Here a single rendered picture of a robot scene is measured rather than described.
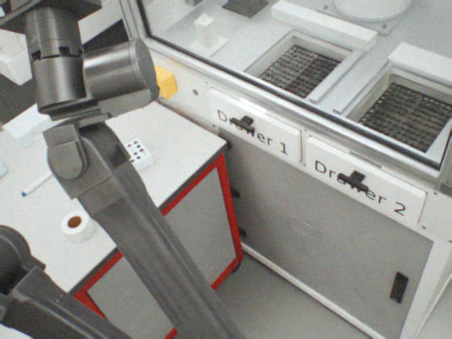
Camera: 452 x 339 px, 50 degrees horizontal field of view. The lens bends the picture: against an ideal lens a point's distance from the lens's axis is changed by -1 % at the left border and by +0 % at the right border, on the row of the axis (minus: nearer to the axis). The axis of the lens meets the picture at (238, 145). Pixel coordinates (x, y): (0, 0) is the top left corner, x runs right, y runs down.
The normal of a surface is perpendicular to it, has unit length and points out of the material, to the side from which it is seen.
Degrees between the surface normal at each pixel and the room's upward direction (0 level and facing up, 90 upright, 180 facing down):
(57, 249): 0
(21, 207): 0
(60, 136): 57
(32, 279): 51
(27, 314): 64
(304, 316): 0
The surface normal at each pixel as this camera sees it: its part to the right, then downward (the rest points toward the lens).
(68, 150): -0.08, 0.26
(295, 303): -0.11, -0.67
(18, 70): 0.76, 0.42
